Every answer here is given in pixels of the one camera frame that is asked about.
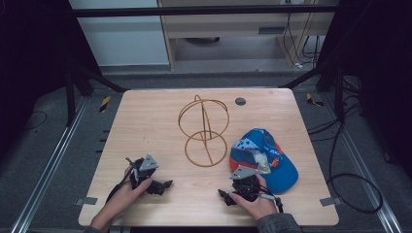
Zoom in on aluminium floor rail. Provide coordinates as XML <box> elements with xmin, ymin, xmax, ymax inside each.
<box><xmin>10</xmin><ymin>96</ymin><xmax>89</xmax><ymax>233</ymax></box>
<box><xmin>322</xmin><ymin>92</ymin><xmax>404</xmax><ymax>233</ymax></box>

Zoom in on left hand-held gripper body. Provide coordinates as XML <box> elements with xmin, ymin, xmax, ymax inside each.
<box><xmin>125</xmin><ymin>153</ymin><xmax>160</xmax><ymax>191</ymax></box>

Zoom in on black horizontal frame bar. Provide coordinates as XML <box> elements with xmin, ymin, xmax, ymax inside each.
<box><xmin>68</xmin><ymin>4</ymin><xmax>340</xmax><ymax>18</ymax></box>

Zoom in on yellow black tape marker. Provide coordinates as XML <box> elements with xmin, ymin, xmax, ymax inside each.
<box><xmin>98</xmin><ymin>95</ymin><xmax>112</xmax><ymax>114</ymax></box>
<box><xmin>305</xmin><ymin>92</ymin><xmax>325</xmax><ymax>108</ymax></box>

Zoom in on thin black floor cable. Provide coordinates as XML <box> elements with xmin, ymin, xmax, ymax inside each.
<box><xmin>21</xmin><ymin>110</ymin><xmax>49</xmax><ymax>132</ymax></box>

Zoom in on person's right hand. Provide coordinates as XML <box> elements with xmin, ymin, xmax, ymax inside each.
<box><xmin>228</xmin><ymin>174</ymin><xmax>280</xmax><ymax>222</ymax></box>

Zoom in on black cables under desk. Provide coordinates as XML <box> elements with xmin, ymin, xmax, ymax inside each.
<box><xmin>282</xmin><ymin>12</ymin><xmax>323</xmax><ymax>70</ymax></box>

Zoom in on black frame strut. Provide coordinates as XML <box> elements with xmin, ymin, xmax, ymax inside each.
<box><xmin>63</xmin><ymin>62</ymin><xmax>130</xmax><ymax>128</ymax></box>
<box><xmin>279</xmin><ymin>62</ymin><xmax>346</xmax><ymax>124</ymax></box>

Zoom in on light wooden desk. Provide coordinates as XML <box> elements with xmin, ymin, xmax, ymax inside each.
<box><xmin>156</xmin><ymin>0</ymin><xmax>340</xmax><ymax>70</ymax></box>

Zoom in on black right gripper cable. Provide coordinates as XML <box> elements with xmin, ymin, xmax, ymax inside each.
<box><xmin>258</xmin><ymin>183</ymin><xmax>285</xmax><ymax>214</ymax></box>

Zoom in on black curtain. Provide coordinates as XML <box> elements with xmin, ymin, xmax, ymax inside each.
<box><xmin>315</xmin><ymin>0</ymin><xmax>412</xmax><ymax>181</ymax></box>
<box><xmin>0</xmin><ymin>0</ymin><xmax>101</xmax><ymax>163</ymax></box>

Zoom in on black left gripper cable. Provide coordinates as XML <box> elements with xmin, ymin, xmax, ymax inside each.
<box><xmin>105</xmin><ymin>167</ymin><xmax>134</xmax><ymax>204</ymax></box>

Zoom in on black floor cable loop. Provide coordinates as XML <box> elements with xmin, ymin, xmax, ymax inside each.
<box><xmin>306</xmin><ymin>93</ymin><xmax>385</xmax><ymax>215</ymax></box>

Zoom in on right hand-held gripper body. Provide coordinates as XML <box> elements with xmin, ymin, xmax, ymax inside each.
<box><xmin>228</xmin><ymin>164</ymin><xmax>262</xmax><ymax>202</ymax></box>

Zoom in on gold wire hat stand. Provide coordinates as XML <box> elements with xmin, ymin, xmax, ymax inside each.
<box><xmin>177</xmin><ymin>94</ymin><xmax>230</xmax><ymax>169</ymax></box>

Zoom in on white cabinet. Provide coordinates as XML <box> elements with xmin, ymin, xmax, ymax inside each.
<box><xmin>68</xmin><ymin>0</ymin><xmax>171</xmax><ymax>68</ymax></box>

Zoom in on grey tape strip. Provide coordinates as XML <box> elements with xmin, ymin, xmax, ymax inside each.
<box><xmin>75</xmin><ymin>196</ymin><xmax>99</xmax><ymax>207</ymax></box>
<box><xmin>319</xmin><ymin>196</ymin><xmax>343</xmax><ymax>208</ymax></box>

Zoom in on person's left hand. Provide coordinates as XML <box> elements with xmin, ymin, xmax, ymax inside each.
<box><xmin>104</xmin><ymin>166</ymin><xmax>154</xmax><ymax>216</ymax></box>

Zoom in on blue baseball cap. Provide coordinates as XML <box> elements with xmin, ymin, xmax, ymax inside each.
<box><xmin>228</xmin><ymin>127</ymin><xmax>300</xmax><ymax>195</ymax></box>

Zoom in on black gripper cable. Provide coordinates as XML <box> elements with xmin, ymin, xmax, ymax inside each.
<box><xmin>105</xmin><ymin>167</ymin><xmax>134</xmax><ymax>204</ymax></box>
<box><xmin>258</xmin><ymin>183</ymin><xmax>285</xmax><ymax>214</ymax></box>

